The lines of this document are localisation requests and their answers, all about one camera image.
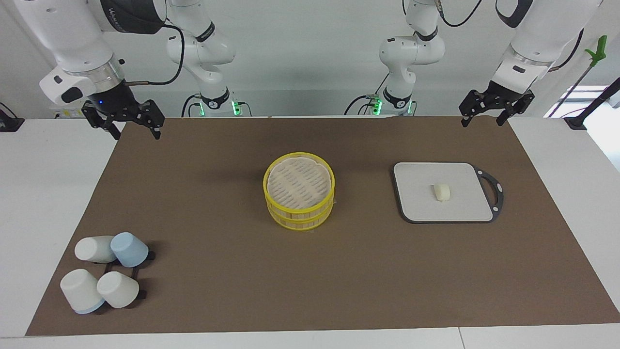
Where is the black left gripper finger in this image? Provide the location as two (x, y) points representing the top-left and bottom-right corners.
(496, 92), (536, 127)
(459, 90), (487, 128)

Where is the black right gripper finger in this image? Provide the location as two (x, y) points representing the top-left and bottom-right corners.
(81, 102), (122, 141)
(139, 99), (165, 140)

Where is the yellow rimmed bamboo steamer lid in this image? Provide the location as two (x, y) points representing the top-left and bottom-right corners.
(263, 152), (335, 217)

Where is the yellow rimmed bamboo steamer basket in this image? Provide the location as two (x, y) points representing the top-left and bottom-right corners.
(266, 194), (336, 231)

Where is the black clamp stand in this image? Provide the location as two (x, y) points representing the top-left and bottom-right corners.
(564, 78), (620, 130)

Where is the black table clamp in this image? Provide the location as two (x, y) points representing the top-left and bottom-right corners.
(0, 103), (25, 132)

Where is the green tipped thin pole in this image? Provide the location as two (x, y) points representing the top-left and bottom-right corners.
(557, 35), (607, 117)

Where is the grey cutting board black rim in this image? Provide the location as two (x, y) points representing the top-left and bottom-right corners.
(391, 162), (504, 224)

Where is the light blue cup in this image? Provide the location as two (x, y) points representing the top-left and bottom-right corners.
(110, 232), (149, 268)

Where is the brown table mat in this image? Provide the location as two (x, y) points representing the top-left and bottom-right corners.
(25, 115), (620, 336)

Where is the white cup blue base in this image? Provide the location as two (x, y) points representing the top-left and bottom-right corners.
(60, 269), (105, 315)

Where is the black cup rack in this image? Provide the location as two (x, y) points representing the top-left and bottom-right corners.
(102, 251), (156, 300)

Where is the black right base cable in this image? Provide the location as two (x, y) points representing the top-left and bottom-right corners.
(181, 94), (203, 118)

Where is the black base cable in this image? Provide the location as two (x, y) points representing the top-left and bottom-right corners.
(344, 73), (389, 116)
(181, 94), (203, 118)

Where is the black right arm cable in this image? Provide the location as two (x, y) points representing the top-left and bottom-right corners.
(127, 24), (186, 86)

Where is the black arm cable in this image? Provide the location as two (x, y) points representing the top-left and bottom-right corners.
(127, 24), (186, 86)
(437, 0), (483, 28)

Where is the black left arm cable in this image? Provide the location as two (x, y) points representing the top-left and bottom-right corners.
(437, 0), (483, 28)

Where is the black left base cable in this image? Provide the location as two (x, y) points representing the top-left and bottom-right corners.
(344, 73), (389, 116)

